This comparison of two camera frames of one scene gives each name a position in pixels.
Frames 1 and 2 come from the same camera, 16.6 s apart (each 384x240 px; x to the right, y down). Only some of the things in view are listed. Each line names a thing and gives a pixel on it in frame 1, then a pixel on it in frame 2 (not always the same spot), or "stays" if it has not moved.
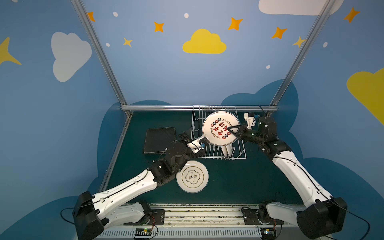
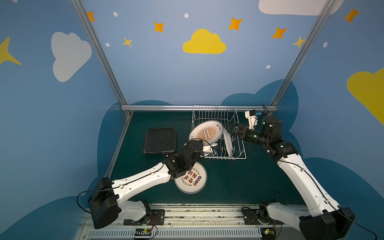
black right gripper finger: (235, 126) stays
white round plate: (224, 149) → (208, 131)
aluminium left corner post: (88, 27) stays
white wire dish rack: (235, 150) stays
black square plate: (157, 140) stays
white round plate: (214, 128) → (194, 180)
